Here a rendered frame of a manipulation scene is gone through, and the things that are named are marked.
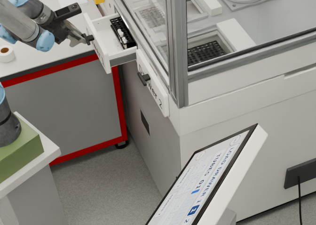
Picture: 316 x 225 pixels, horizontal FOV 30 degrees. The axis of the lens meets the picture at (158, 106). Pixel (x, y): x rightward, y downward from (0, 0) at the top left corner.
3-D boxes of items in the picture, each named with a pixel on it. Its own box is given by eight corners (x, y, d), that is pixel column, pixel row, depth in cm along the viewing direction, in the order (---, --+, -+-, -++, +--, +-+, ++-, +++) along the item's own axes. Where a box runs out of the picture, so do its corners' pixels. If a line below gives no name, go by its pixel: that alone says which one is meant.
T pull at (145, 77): (144, 87, 216) (144, 84, 215) (137, 74, 221) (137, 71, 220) (153, 84, 217) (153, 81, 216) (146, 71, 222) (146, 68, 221)
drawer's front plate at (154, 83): (165, 117, 216) (163, 97, 208) (138, 69, 235) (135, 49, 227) (169, 116, 216) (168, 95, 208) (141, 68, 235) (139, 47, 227)
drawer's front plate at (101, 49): (107, 75, 234) (104, 54, 226) (86, 33, 253) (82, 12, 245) (111, 73, 234) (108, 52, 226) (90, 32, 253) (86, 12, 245)
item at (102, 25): (109, 68, 234) (107, 56, 230) (90, 31, 251) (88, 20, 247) (200, 40, 243) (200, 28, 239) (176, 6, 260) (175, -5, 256)
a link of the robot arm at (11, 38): (12, 42, 206) (28, 15, 207) (-9, 32, 211) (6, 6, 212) (25, 51, 213) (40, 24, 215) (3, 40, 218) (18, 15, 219)
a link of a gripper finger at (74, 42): (77, 51, 237) (61, 38, 231) (88, 41, 235) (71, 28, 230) (79, 54, 234) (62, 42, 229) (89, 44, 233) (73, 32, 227)
